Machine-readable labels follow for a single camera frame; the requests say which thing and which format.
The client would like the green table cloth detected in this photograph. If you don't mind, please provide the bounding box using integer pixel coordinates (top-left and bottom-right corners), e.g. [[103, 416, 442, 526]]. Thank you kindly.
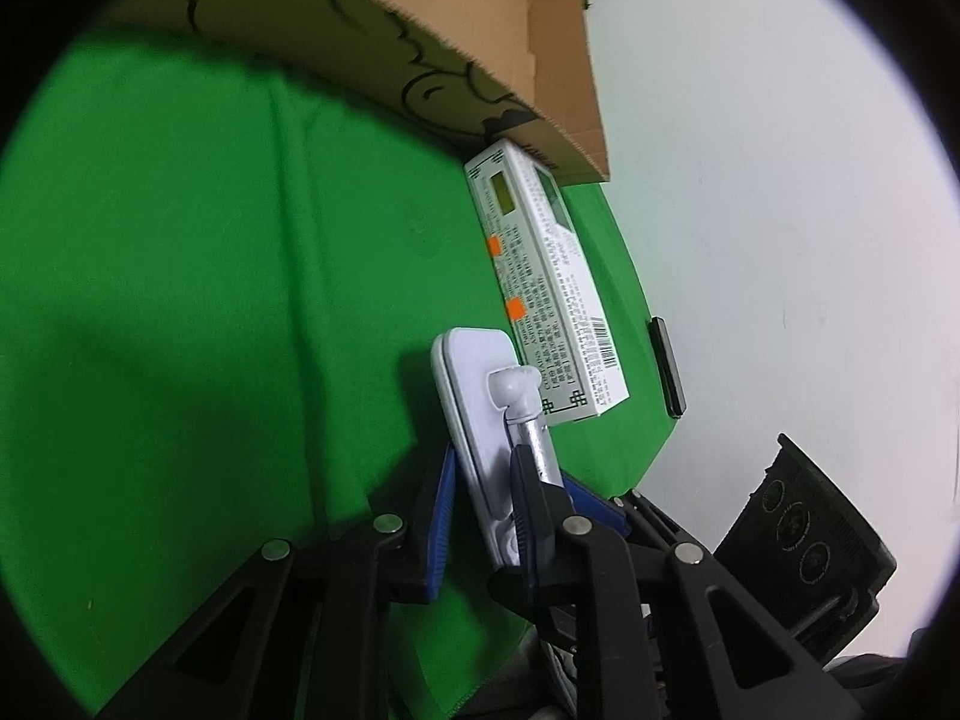
[[2, 28, 506, 712]]

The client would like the white folding phone stand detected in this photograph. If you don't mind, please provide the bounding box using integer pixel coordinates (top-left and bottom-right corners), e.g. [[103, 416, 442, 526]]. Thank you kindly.
[[431, 328, 563, 567]]

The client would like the white green medicine box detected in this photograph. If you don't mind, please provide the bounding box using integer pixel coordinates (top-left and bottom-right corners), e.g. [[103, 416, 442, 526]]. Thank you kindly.
[[466, 140, 630, 426]]

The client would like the large open cardboard box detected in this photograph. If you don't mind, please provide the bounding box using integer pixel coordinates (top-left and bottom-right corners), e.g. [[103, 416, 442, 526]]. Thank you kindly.
[[106, 0, 608, 184]]

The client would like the black flat bar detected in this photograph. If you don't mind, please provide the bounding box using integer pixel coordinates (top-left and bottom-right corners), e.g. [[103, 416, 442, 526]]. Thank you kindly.
[[647, 317, 686, 419]]

